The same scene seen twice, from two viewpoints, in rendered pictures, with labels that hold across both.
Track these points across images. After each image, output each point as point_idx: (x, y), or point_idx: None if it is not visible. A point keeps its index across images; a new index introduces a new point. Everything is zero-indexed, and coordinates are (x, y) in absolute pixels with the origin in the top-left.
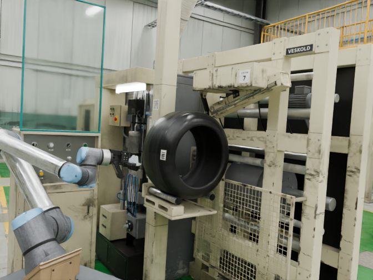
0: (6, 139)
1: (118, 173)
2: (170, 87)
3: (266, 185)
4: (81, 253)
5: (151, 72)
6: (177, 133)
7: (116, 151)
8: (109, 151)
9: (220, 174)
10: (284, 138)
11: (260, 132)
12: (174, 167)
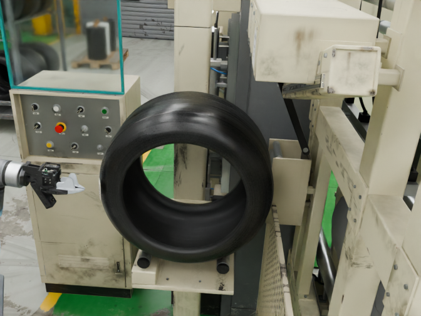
0: None
1: (41, 200)
2: (193, 31)
3: (336, 289)
4: (110, 250)
5: None
6: (121, 155)
7: (31, 168)
8: (17, 169)
9: (237, 236)
10: (371, 216)
11: (352, 168)
12: (121, 213)
